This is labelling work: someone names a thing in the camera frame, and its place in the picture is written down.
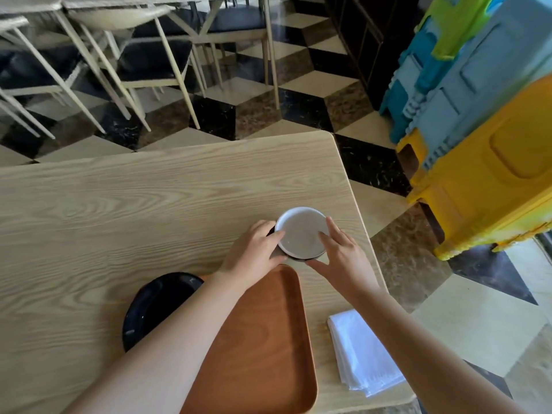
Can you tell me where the person's left hand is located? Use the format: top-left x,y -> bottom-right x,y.
219,219 -> 288,291

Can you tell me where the person's right hand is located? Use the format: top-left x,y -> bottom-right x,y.
304,216 -> 381,305

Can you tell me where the white bowl with black outside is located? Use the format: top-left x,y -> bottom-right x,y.
267,207 -> 331,261

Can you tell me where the person's left forearm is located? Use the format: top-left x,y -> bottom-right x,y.
64,271 -> 247,414

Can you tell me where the person's right forearm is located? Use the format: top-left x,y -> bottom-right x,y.
351,289 -> 529,414

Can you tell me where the brown wooden tray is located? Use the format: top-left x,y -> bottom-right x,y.
180,264 -> 319,414

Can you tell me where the white folded napkin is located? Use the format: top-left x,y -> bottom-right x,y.
326,309 -> 406,398

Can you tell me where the black round plate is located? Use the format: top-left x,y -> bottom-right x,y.
122,273 -> 204,353

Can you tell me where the teal plastic stool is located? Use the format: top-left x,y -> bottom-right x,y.
379,17 -> 438,145

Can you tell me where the yellow plastic stool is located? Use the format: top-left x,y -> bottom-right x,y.
394,74 -> 552,262

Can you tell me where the dark wooden cabinet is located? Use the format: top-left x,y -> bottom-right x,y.
323,0 -> 427,112

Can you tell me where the light blue plastic stool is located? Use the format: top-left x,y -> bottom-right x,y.
407,0 -> 552,170

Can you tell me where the cream chair with dark seat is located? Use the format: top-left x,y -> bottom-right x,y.
65,4 -> 207,132
0,15 -> 107,140
167,0 -> 282,111

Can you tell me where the green plastic stool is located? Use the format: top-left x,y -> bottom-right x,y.
414,0 -> 510,62

